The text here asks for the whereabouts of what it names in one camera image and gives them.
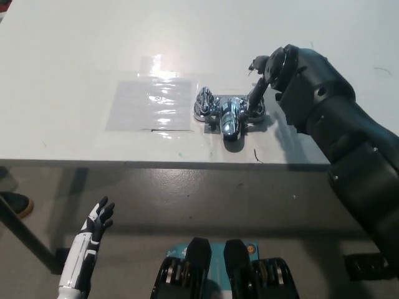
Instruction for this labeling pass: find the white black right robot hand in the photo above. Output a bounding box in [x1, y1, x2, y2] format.
[245, 54, 272, 122]

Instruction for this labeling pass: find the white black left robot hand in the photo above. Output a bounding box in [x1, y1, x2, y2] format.
[58, 196, 115, 292]

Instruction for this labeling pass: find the chrome faucet body with spout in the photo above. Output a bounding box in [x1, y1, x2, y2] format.
[192, 95, 267, 141]

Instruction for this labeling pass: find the grey table leg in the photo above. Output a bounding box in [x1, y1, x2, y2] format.
[54, 167, 92, 277]

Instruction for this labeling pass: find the black shoe tan sole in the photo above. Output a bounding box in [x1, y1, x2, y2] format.
[0, 191, 35, 218]

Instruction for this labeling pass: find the clear glossy tape strip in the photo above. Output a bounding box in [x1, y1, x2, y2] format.
[137, 54, 196, 140]

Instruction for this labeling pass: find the translucent grey plastic sheet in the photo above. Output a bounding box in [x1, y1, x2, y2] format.
[105, 80, 195, 132]

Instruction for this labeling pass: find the black metal table frame bar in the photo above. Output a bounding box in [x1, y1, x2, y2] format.
[0, 196, 63, 275]

